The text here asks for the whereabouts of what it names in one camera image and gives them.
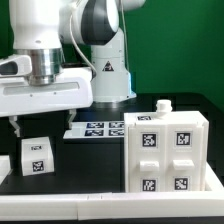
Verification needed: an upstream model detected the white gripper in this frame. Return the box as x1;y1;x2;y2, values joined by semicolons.
0;67;93;137

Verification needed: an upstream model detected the white wedge cabinet top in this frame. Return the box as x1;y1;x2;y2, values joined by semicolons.
21;137;54;176

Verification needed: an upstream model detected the white cabinet body box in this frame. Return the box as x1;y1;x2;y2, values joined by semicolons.
124;100;209;192

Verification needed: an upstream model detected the white cabinet door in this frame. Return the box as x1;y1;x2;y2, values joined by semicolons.
167;125;203;192
128;125;165;192

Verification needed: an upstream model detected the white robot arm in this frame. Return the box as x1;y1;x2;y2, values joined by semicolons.
0;0;146;134

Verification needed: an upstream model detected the white marker plate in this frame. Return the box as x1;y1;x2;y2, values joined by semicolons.
63;121;124;139

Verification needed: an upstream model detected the white obstacle fence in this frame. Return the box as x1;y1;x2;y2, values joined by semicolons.
0;150;224;222

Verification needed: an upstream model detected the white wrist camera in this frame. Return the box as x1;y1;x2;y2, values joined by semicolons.
0;55;32;78

